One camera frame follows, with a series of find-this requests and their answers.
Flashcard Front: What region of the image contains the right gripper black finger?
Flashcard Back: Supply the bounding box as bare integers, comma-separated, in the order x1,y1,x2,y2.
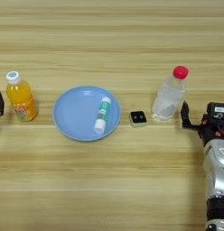
180,100,193,130

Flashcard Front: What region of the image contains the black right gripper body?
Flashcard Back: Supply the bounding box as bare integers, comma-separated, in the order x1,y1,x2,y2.
184,113,224,148

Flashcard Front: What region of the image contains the orange juice bottle white cap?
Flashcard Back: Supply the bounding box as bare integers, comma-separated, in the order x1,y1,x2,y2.
5,70,39,123

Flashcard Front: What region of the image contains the clear water bottle red cap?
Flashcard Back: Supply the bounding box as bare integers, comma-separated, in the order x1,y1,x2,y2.
151,65,191,123

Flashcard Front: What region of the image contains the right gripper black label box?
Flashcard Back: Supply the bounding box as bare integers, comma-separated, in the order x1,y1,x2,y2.
206,101,224,120

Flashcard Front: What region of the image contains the small black white square box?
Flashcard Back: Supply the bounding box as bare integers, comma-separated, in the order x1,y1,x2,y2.
128,110,148,128

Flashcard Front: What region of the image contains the light blue round plate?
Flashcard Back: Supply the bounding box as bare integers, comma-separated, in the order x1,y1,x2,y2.
51,85,122,143

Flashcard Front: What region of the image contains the green white glue stick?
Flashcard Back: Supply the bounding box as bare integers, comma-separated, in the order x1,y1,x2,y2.
92,97,112,134

